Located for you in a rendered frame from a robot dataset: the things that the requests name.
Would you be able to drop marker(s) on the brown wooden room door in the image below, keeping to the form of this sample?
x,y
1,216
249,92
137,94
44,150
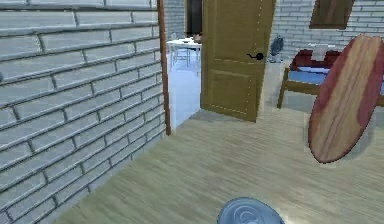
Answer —
x,y
230,56

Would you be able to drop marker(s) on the white table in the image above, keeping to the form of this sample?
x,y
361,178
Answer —
x,y
185,45

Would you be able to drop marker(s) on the grey round dish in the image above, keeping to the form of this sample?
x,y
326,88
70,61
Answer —
x,y
248,211

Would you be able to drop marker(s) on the wooden bed blue mattress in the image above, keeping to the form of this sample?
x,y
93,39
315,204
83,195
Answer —
x,y
306,75

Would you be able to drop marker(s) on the red wooden oval board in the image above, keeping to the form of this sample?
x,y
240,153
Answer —
x,y
346,100

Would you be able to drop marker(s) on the brown door frame post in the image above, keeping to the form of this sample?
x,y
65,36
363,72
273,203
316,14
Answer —
x,y
164,66

